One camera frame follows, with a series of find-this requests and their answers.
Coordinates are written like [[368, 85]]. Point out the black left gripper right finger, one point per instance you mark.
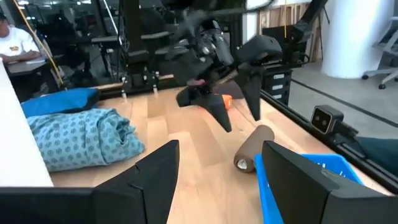
[[326, 202]]

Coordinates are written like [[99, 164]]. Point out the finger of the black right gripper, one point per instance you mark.
[[214, 109], [252, 90]]

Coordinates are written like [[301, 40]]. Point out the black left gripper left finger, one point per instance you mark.
[[93, 208]]

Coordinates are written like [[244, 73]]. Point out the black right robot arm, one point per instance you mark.
[[199, 12]]

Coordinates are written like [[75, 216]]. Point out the small orange item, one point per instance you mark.
[[228, 101]]

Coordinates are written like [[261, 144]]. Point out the black drawer cabinet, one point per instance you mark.
[[276, 93]]

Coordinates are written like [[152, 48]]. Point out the brown bandage roll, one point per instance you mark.
[[252, 146]]

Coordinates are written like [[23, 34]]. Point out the blue slotted plastic basket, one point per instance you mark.
[[264, 193]]

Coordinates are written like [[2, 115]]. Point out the teal patterned cloth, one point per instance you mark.
[[81, 140]]

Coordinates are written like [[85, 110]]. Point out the wooden panel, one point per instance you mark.
[[273, 18]]

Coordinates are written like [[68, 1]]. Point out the dark teal fabric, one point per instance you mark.
[[379, 152]]

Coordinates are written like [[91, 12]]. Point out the solid blue cloth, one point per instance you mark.
[[59, 101]]

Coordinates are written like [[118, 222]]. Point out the white round column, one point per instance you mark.
[[351, 37]]

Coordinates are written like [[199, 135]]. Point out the grey office chair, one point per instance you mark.
[[388, 72]]

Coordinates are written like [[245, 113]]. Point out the grey desk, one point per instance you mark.
[[28, 66]]

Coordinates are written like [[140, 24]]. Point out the person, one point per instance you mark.
[[15, 42]]

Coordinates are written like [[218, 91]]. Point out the black table frame rail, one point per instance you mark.
[[295, 115]]

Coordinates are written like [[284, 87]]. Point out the black frame post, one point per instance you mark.
[[135, 37]]

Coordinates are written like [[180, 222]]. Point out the black cube camera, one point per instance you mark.
[[325, 119]]

